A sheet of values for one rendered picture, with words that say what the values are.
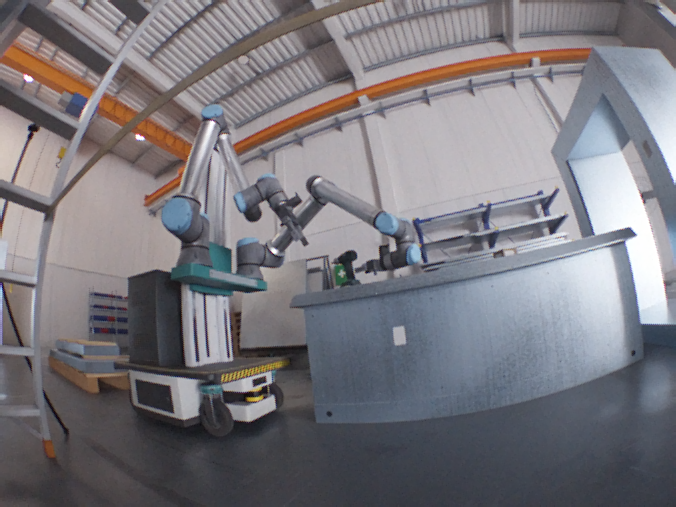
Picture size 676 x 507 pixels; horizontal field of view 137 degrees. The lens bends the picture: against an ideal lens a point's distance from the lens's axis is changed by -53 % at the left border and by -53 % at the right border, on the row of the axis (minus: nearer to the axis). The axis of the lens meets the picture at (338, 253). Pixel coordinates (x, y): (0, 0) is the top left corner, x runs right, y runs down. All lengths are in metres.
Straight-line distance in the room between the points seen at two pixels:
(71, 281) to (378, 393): 10.93
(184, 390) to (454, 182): 6.25
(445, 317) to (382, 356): 0.33
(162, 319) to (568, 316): 1.98
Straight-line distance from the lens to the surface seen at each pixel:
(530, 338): 1.33
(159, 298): 1.62
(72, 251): 11.65
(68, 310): 11.31
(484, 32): 9.89
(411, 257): 1.26
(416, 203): 6.47
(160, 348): 1.60
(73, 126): 0.96
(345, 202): 1.34
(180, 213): 1.26
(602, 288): 1.51
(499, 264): 1.24
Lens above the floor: 0.47
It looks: 15 degrees up
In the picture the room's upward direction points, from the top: 7 degrees counter-clockwise
